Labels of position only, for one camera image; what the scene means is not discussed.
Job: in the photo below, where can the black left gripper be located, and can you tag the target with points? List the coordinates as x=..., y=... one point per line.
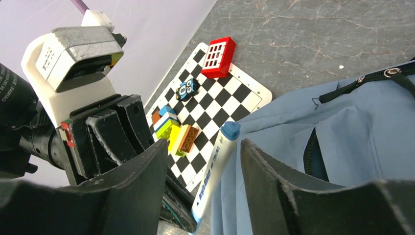
x=26, y=130

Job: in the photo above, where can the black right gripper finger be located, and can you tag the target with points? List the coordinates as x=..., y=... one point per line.
x=284, y=201
x=134, y=123
x=124, y=201

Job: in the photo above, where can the blue white marker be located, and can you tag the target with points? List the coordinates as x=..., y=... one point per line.
x=221, y=153

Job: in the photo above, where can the blue student backpack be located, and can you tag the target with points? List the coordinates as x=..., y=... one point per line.
x=348, y=132

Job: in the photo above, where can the blue white toy block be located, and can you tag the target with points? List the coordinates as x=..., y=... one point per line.
x=163, y=120

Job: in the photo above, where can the blue owl toy figure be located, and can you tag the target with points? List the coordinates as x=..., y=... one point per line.
x=187, y=90

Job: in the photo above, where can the orange yellow toy block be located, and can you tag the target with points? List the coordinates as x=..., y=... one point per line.
x=182, y=139

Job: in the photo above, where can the black white chessboard mat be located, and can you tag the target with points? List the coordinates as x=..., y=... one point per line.
x=218, y=100

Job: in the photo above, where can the red white toy block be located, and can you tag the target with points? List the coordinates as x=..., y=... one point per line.
x=218, y=58

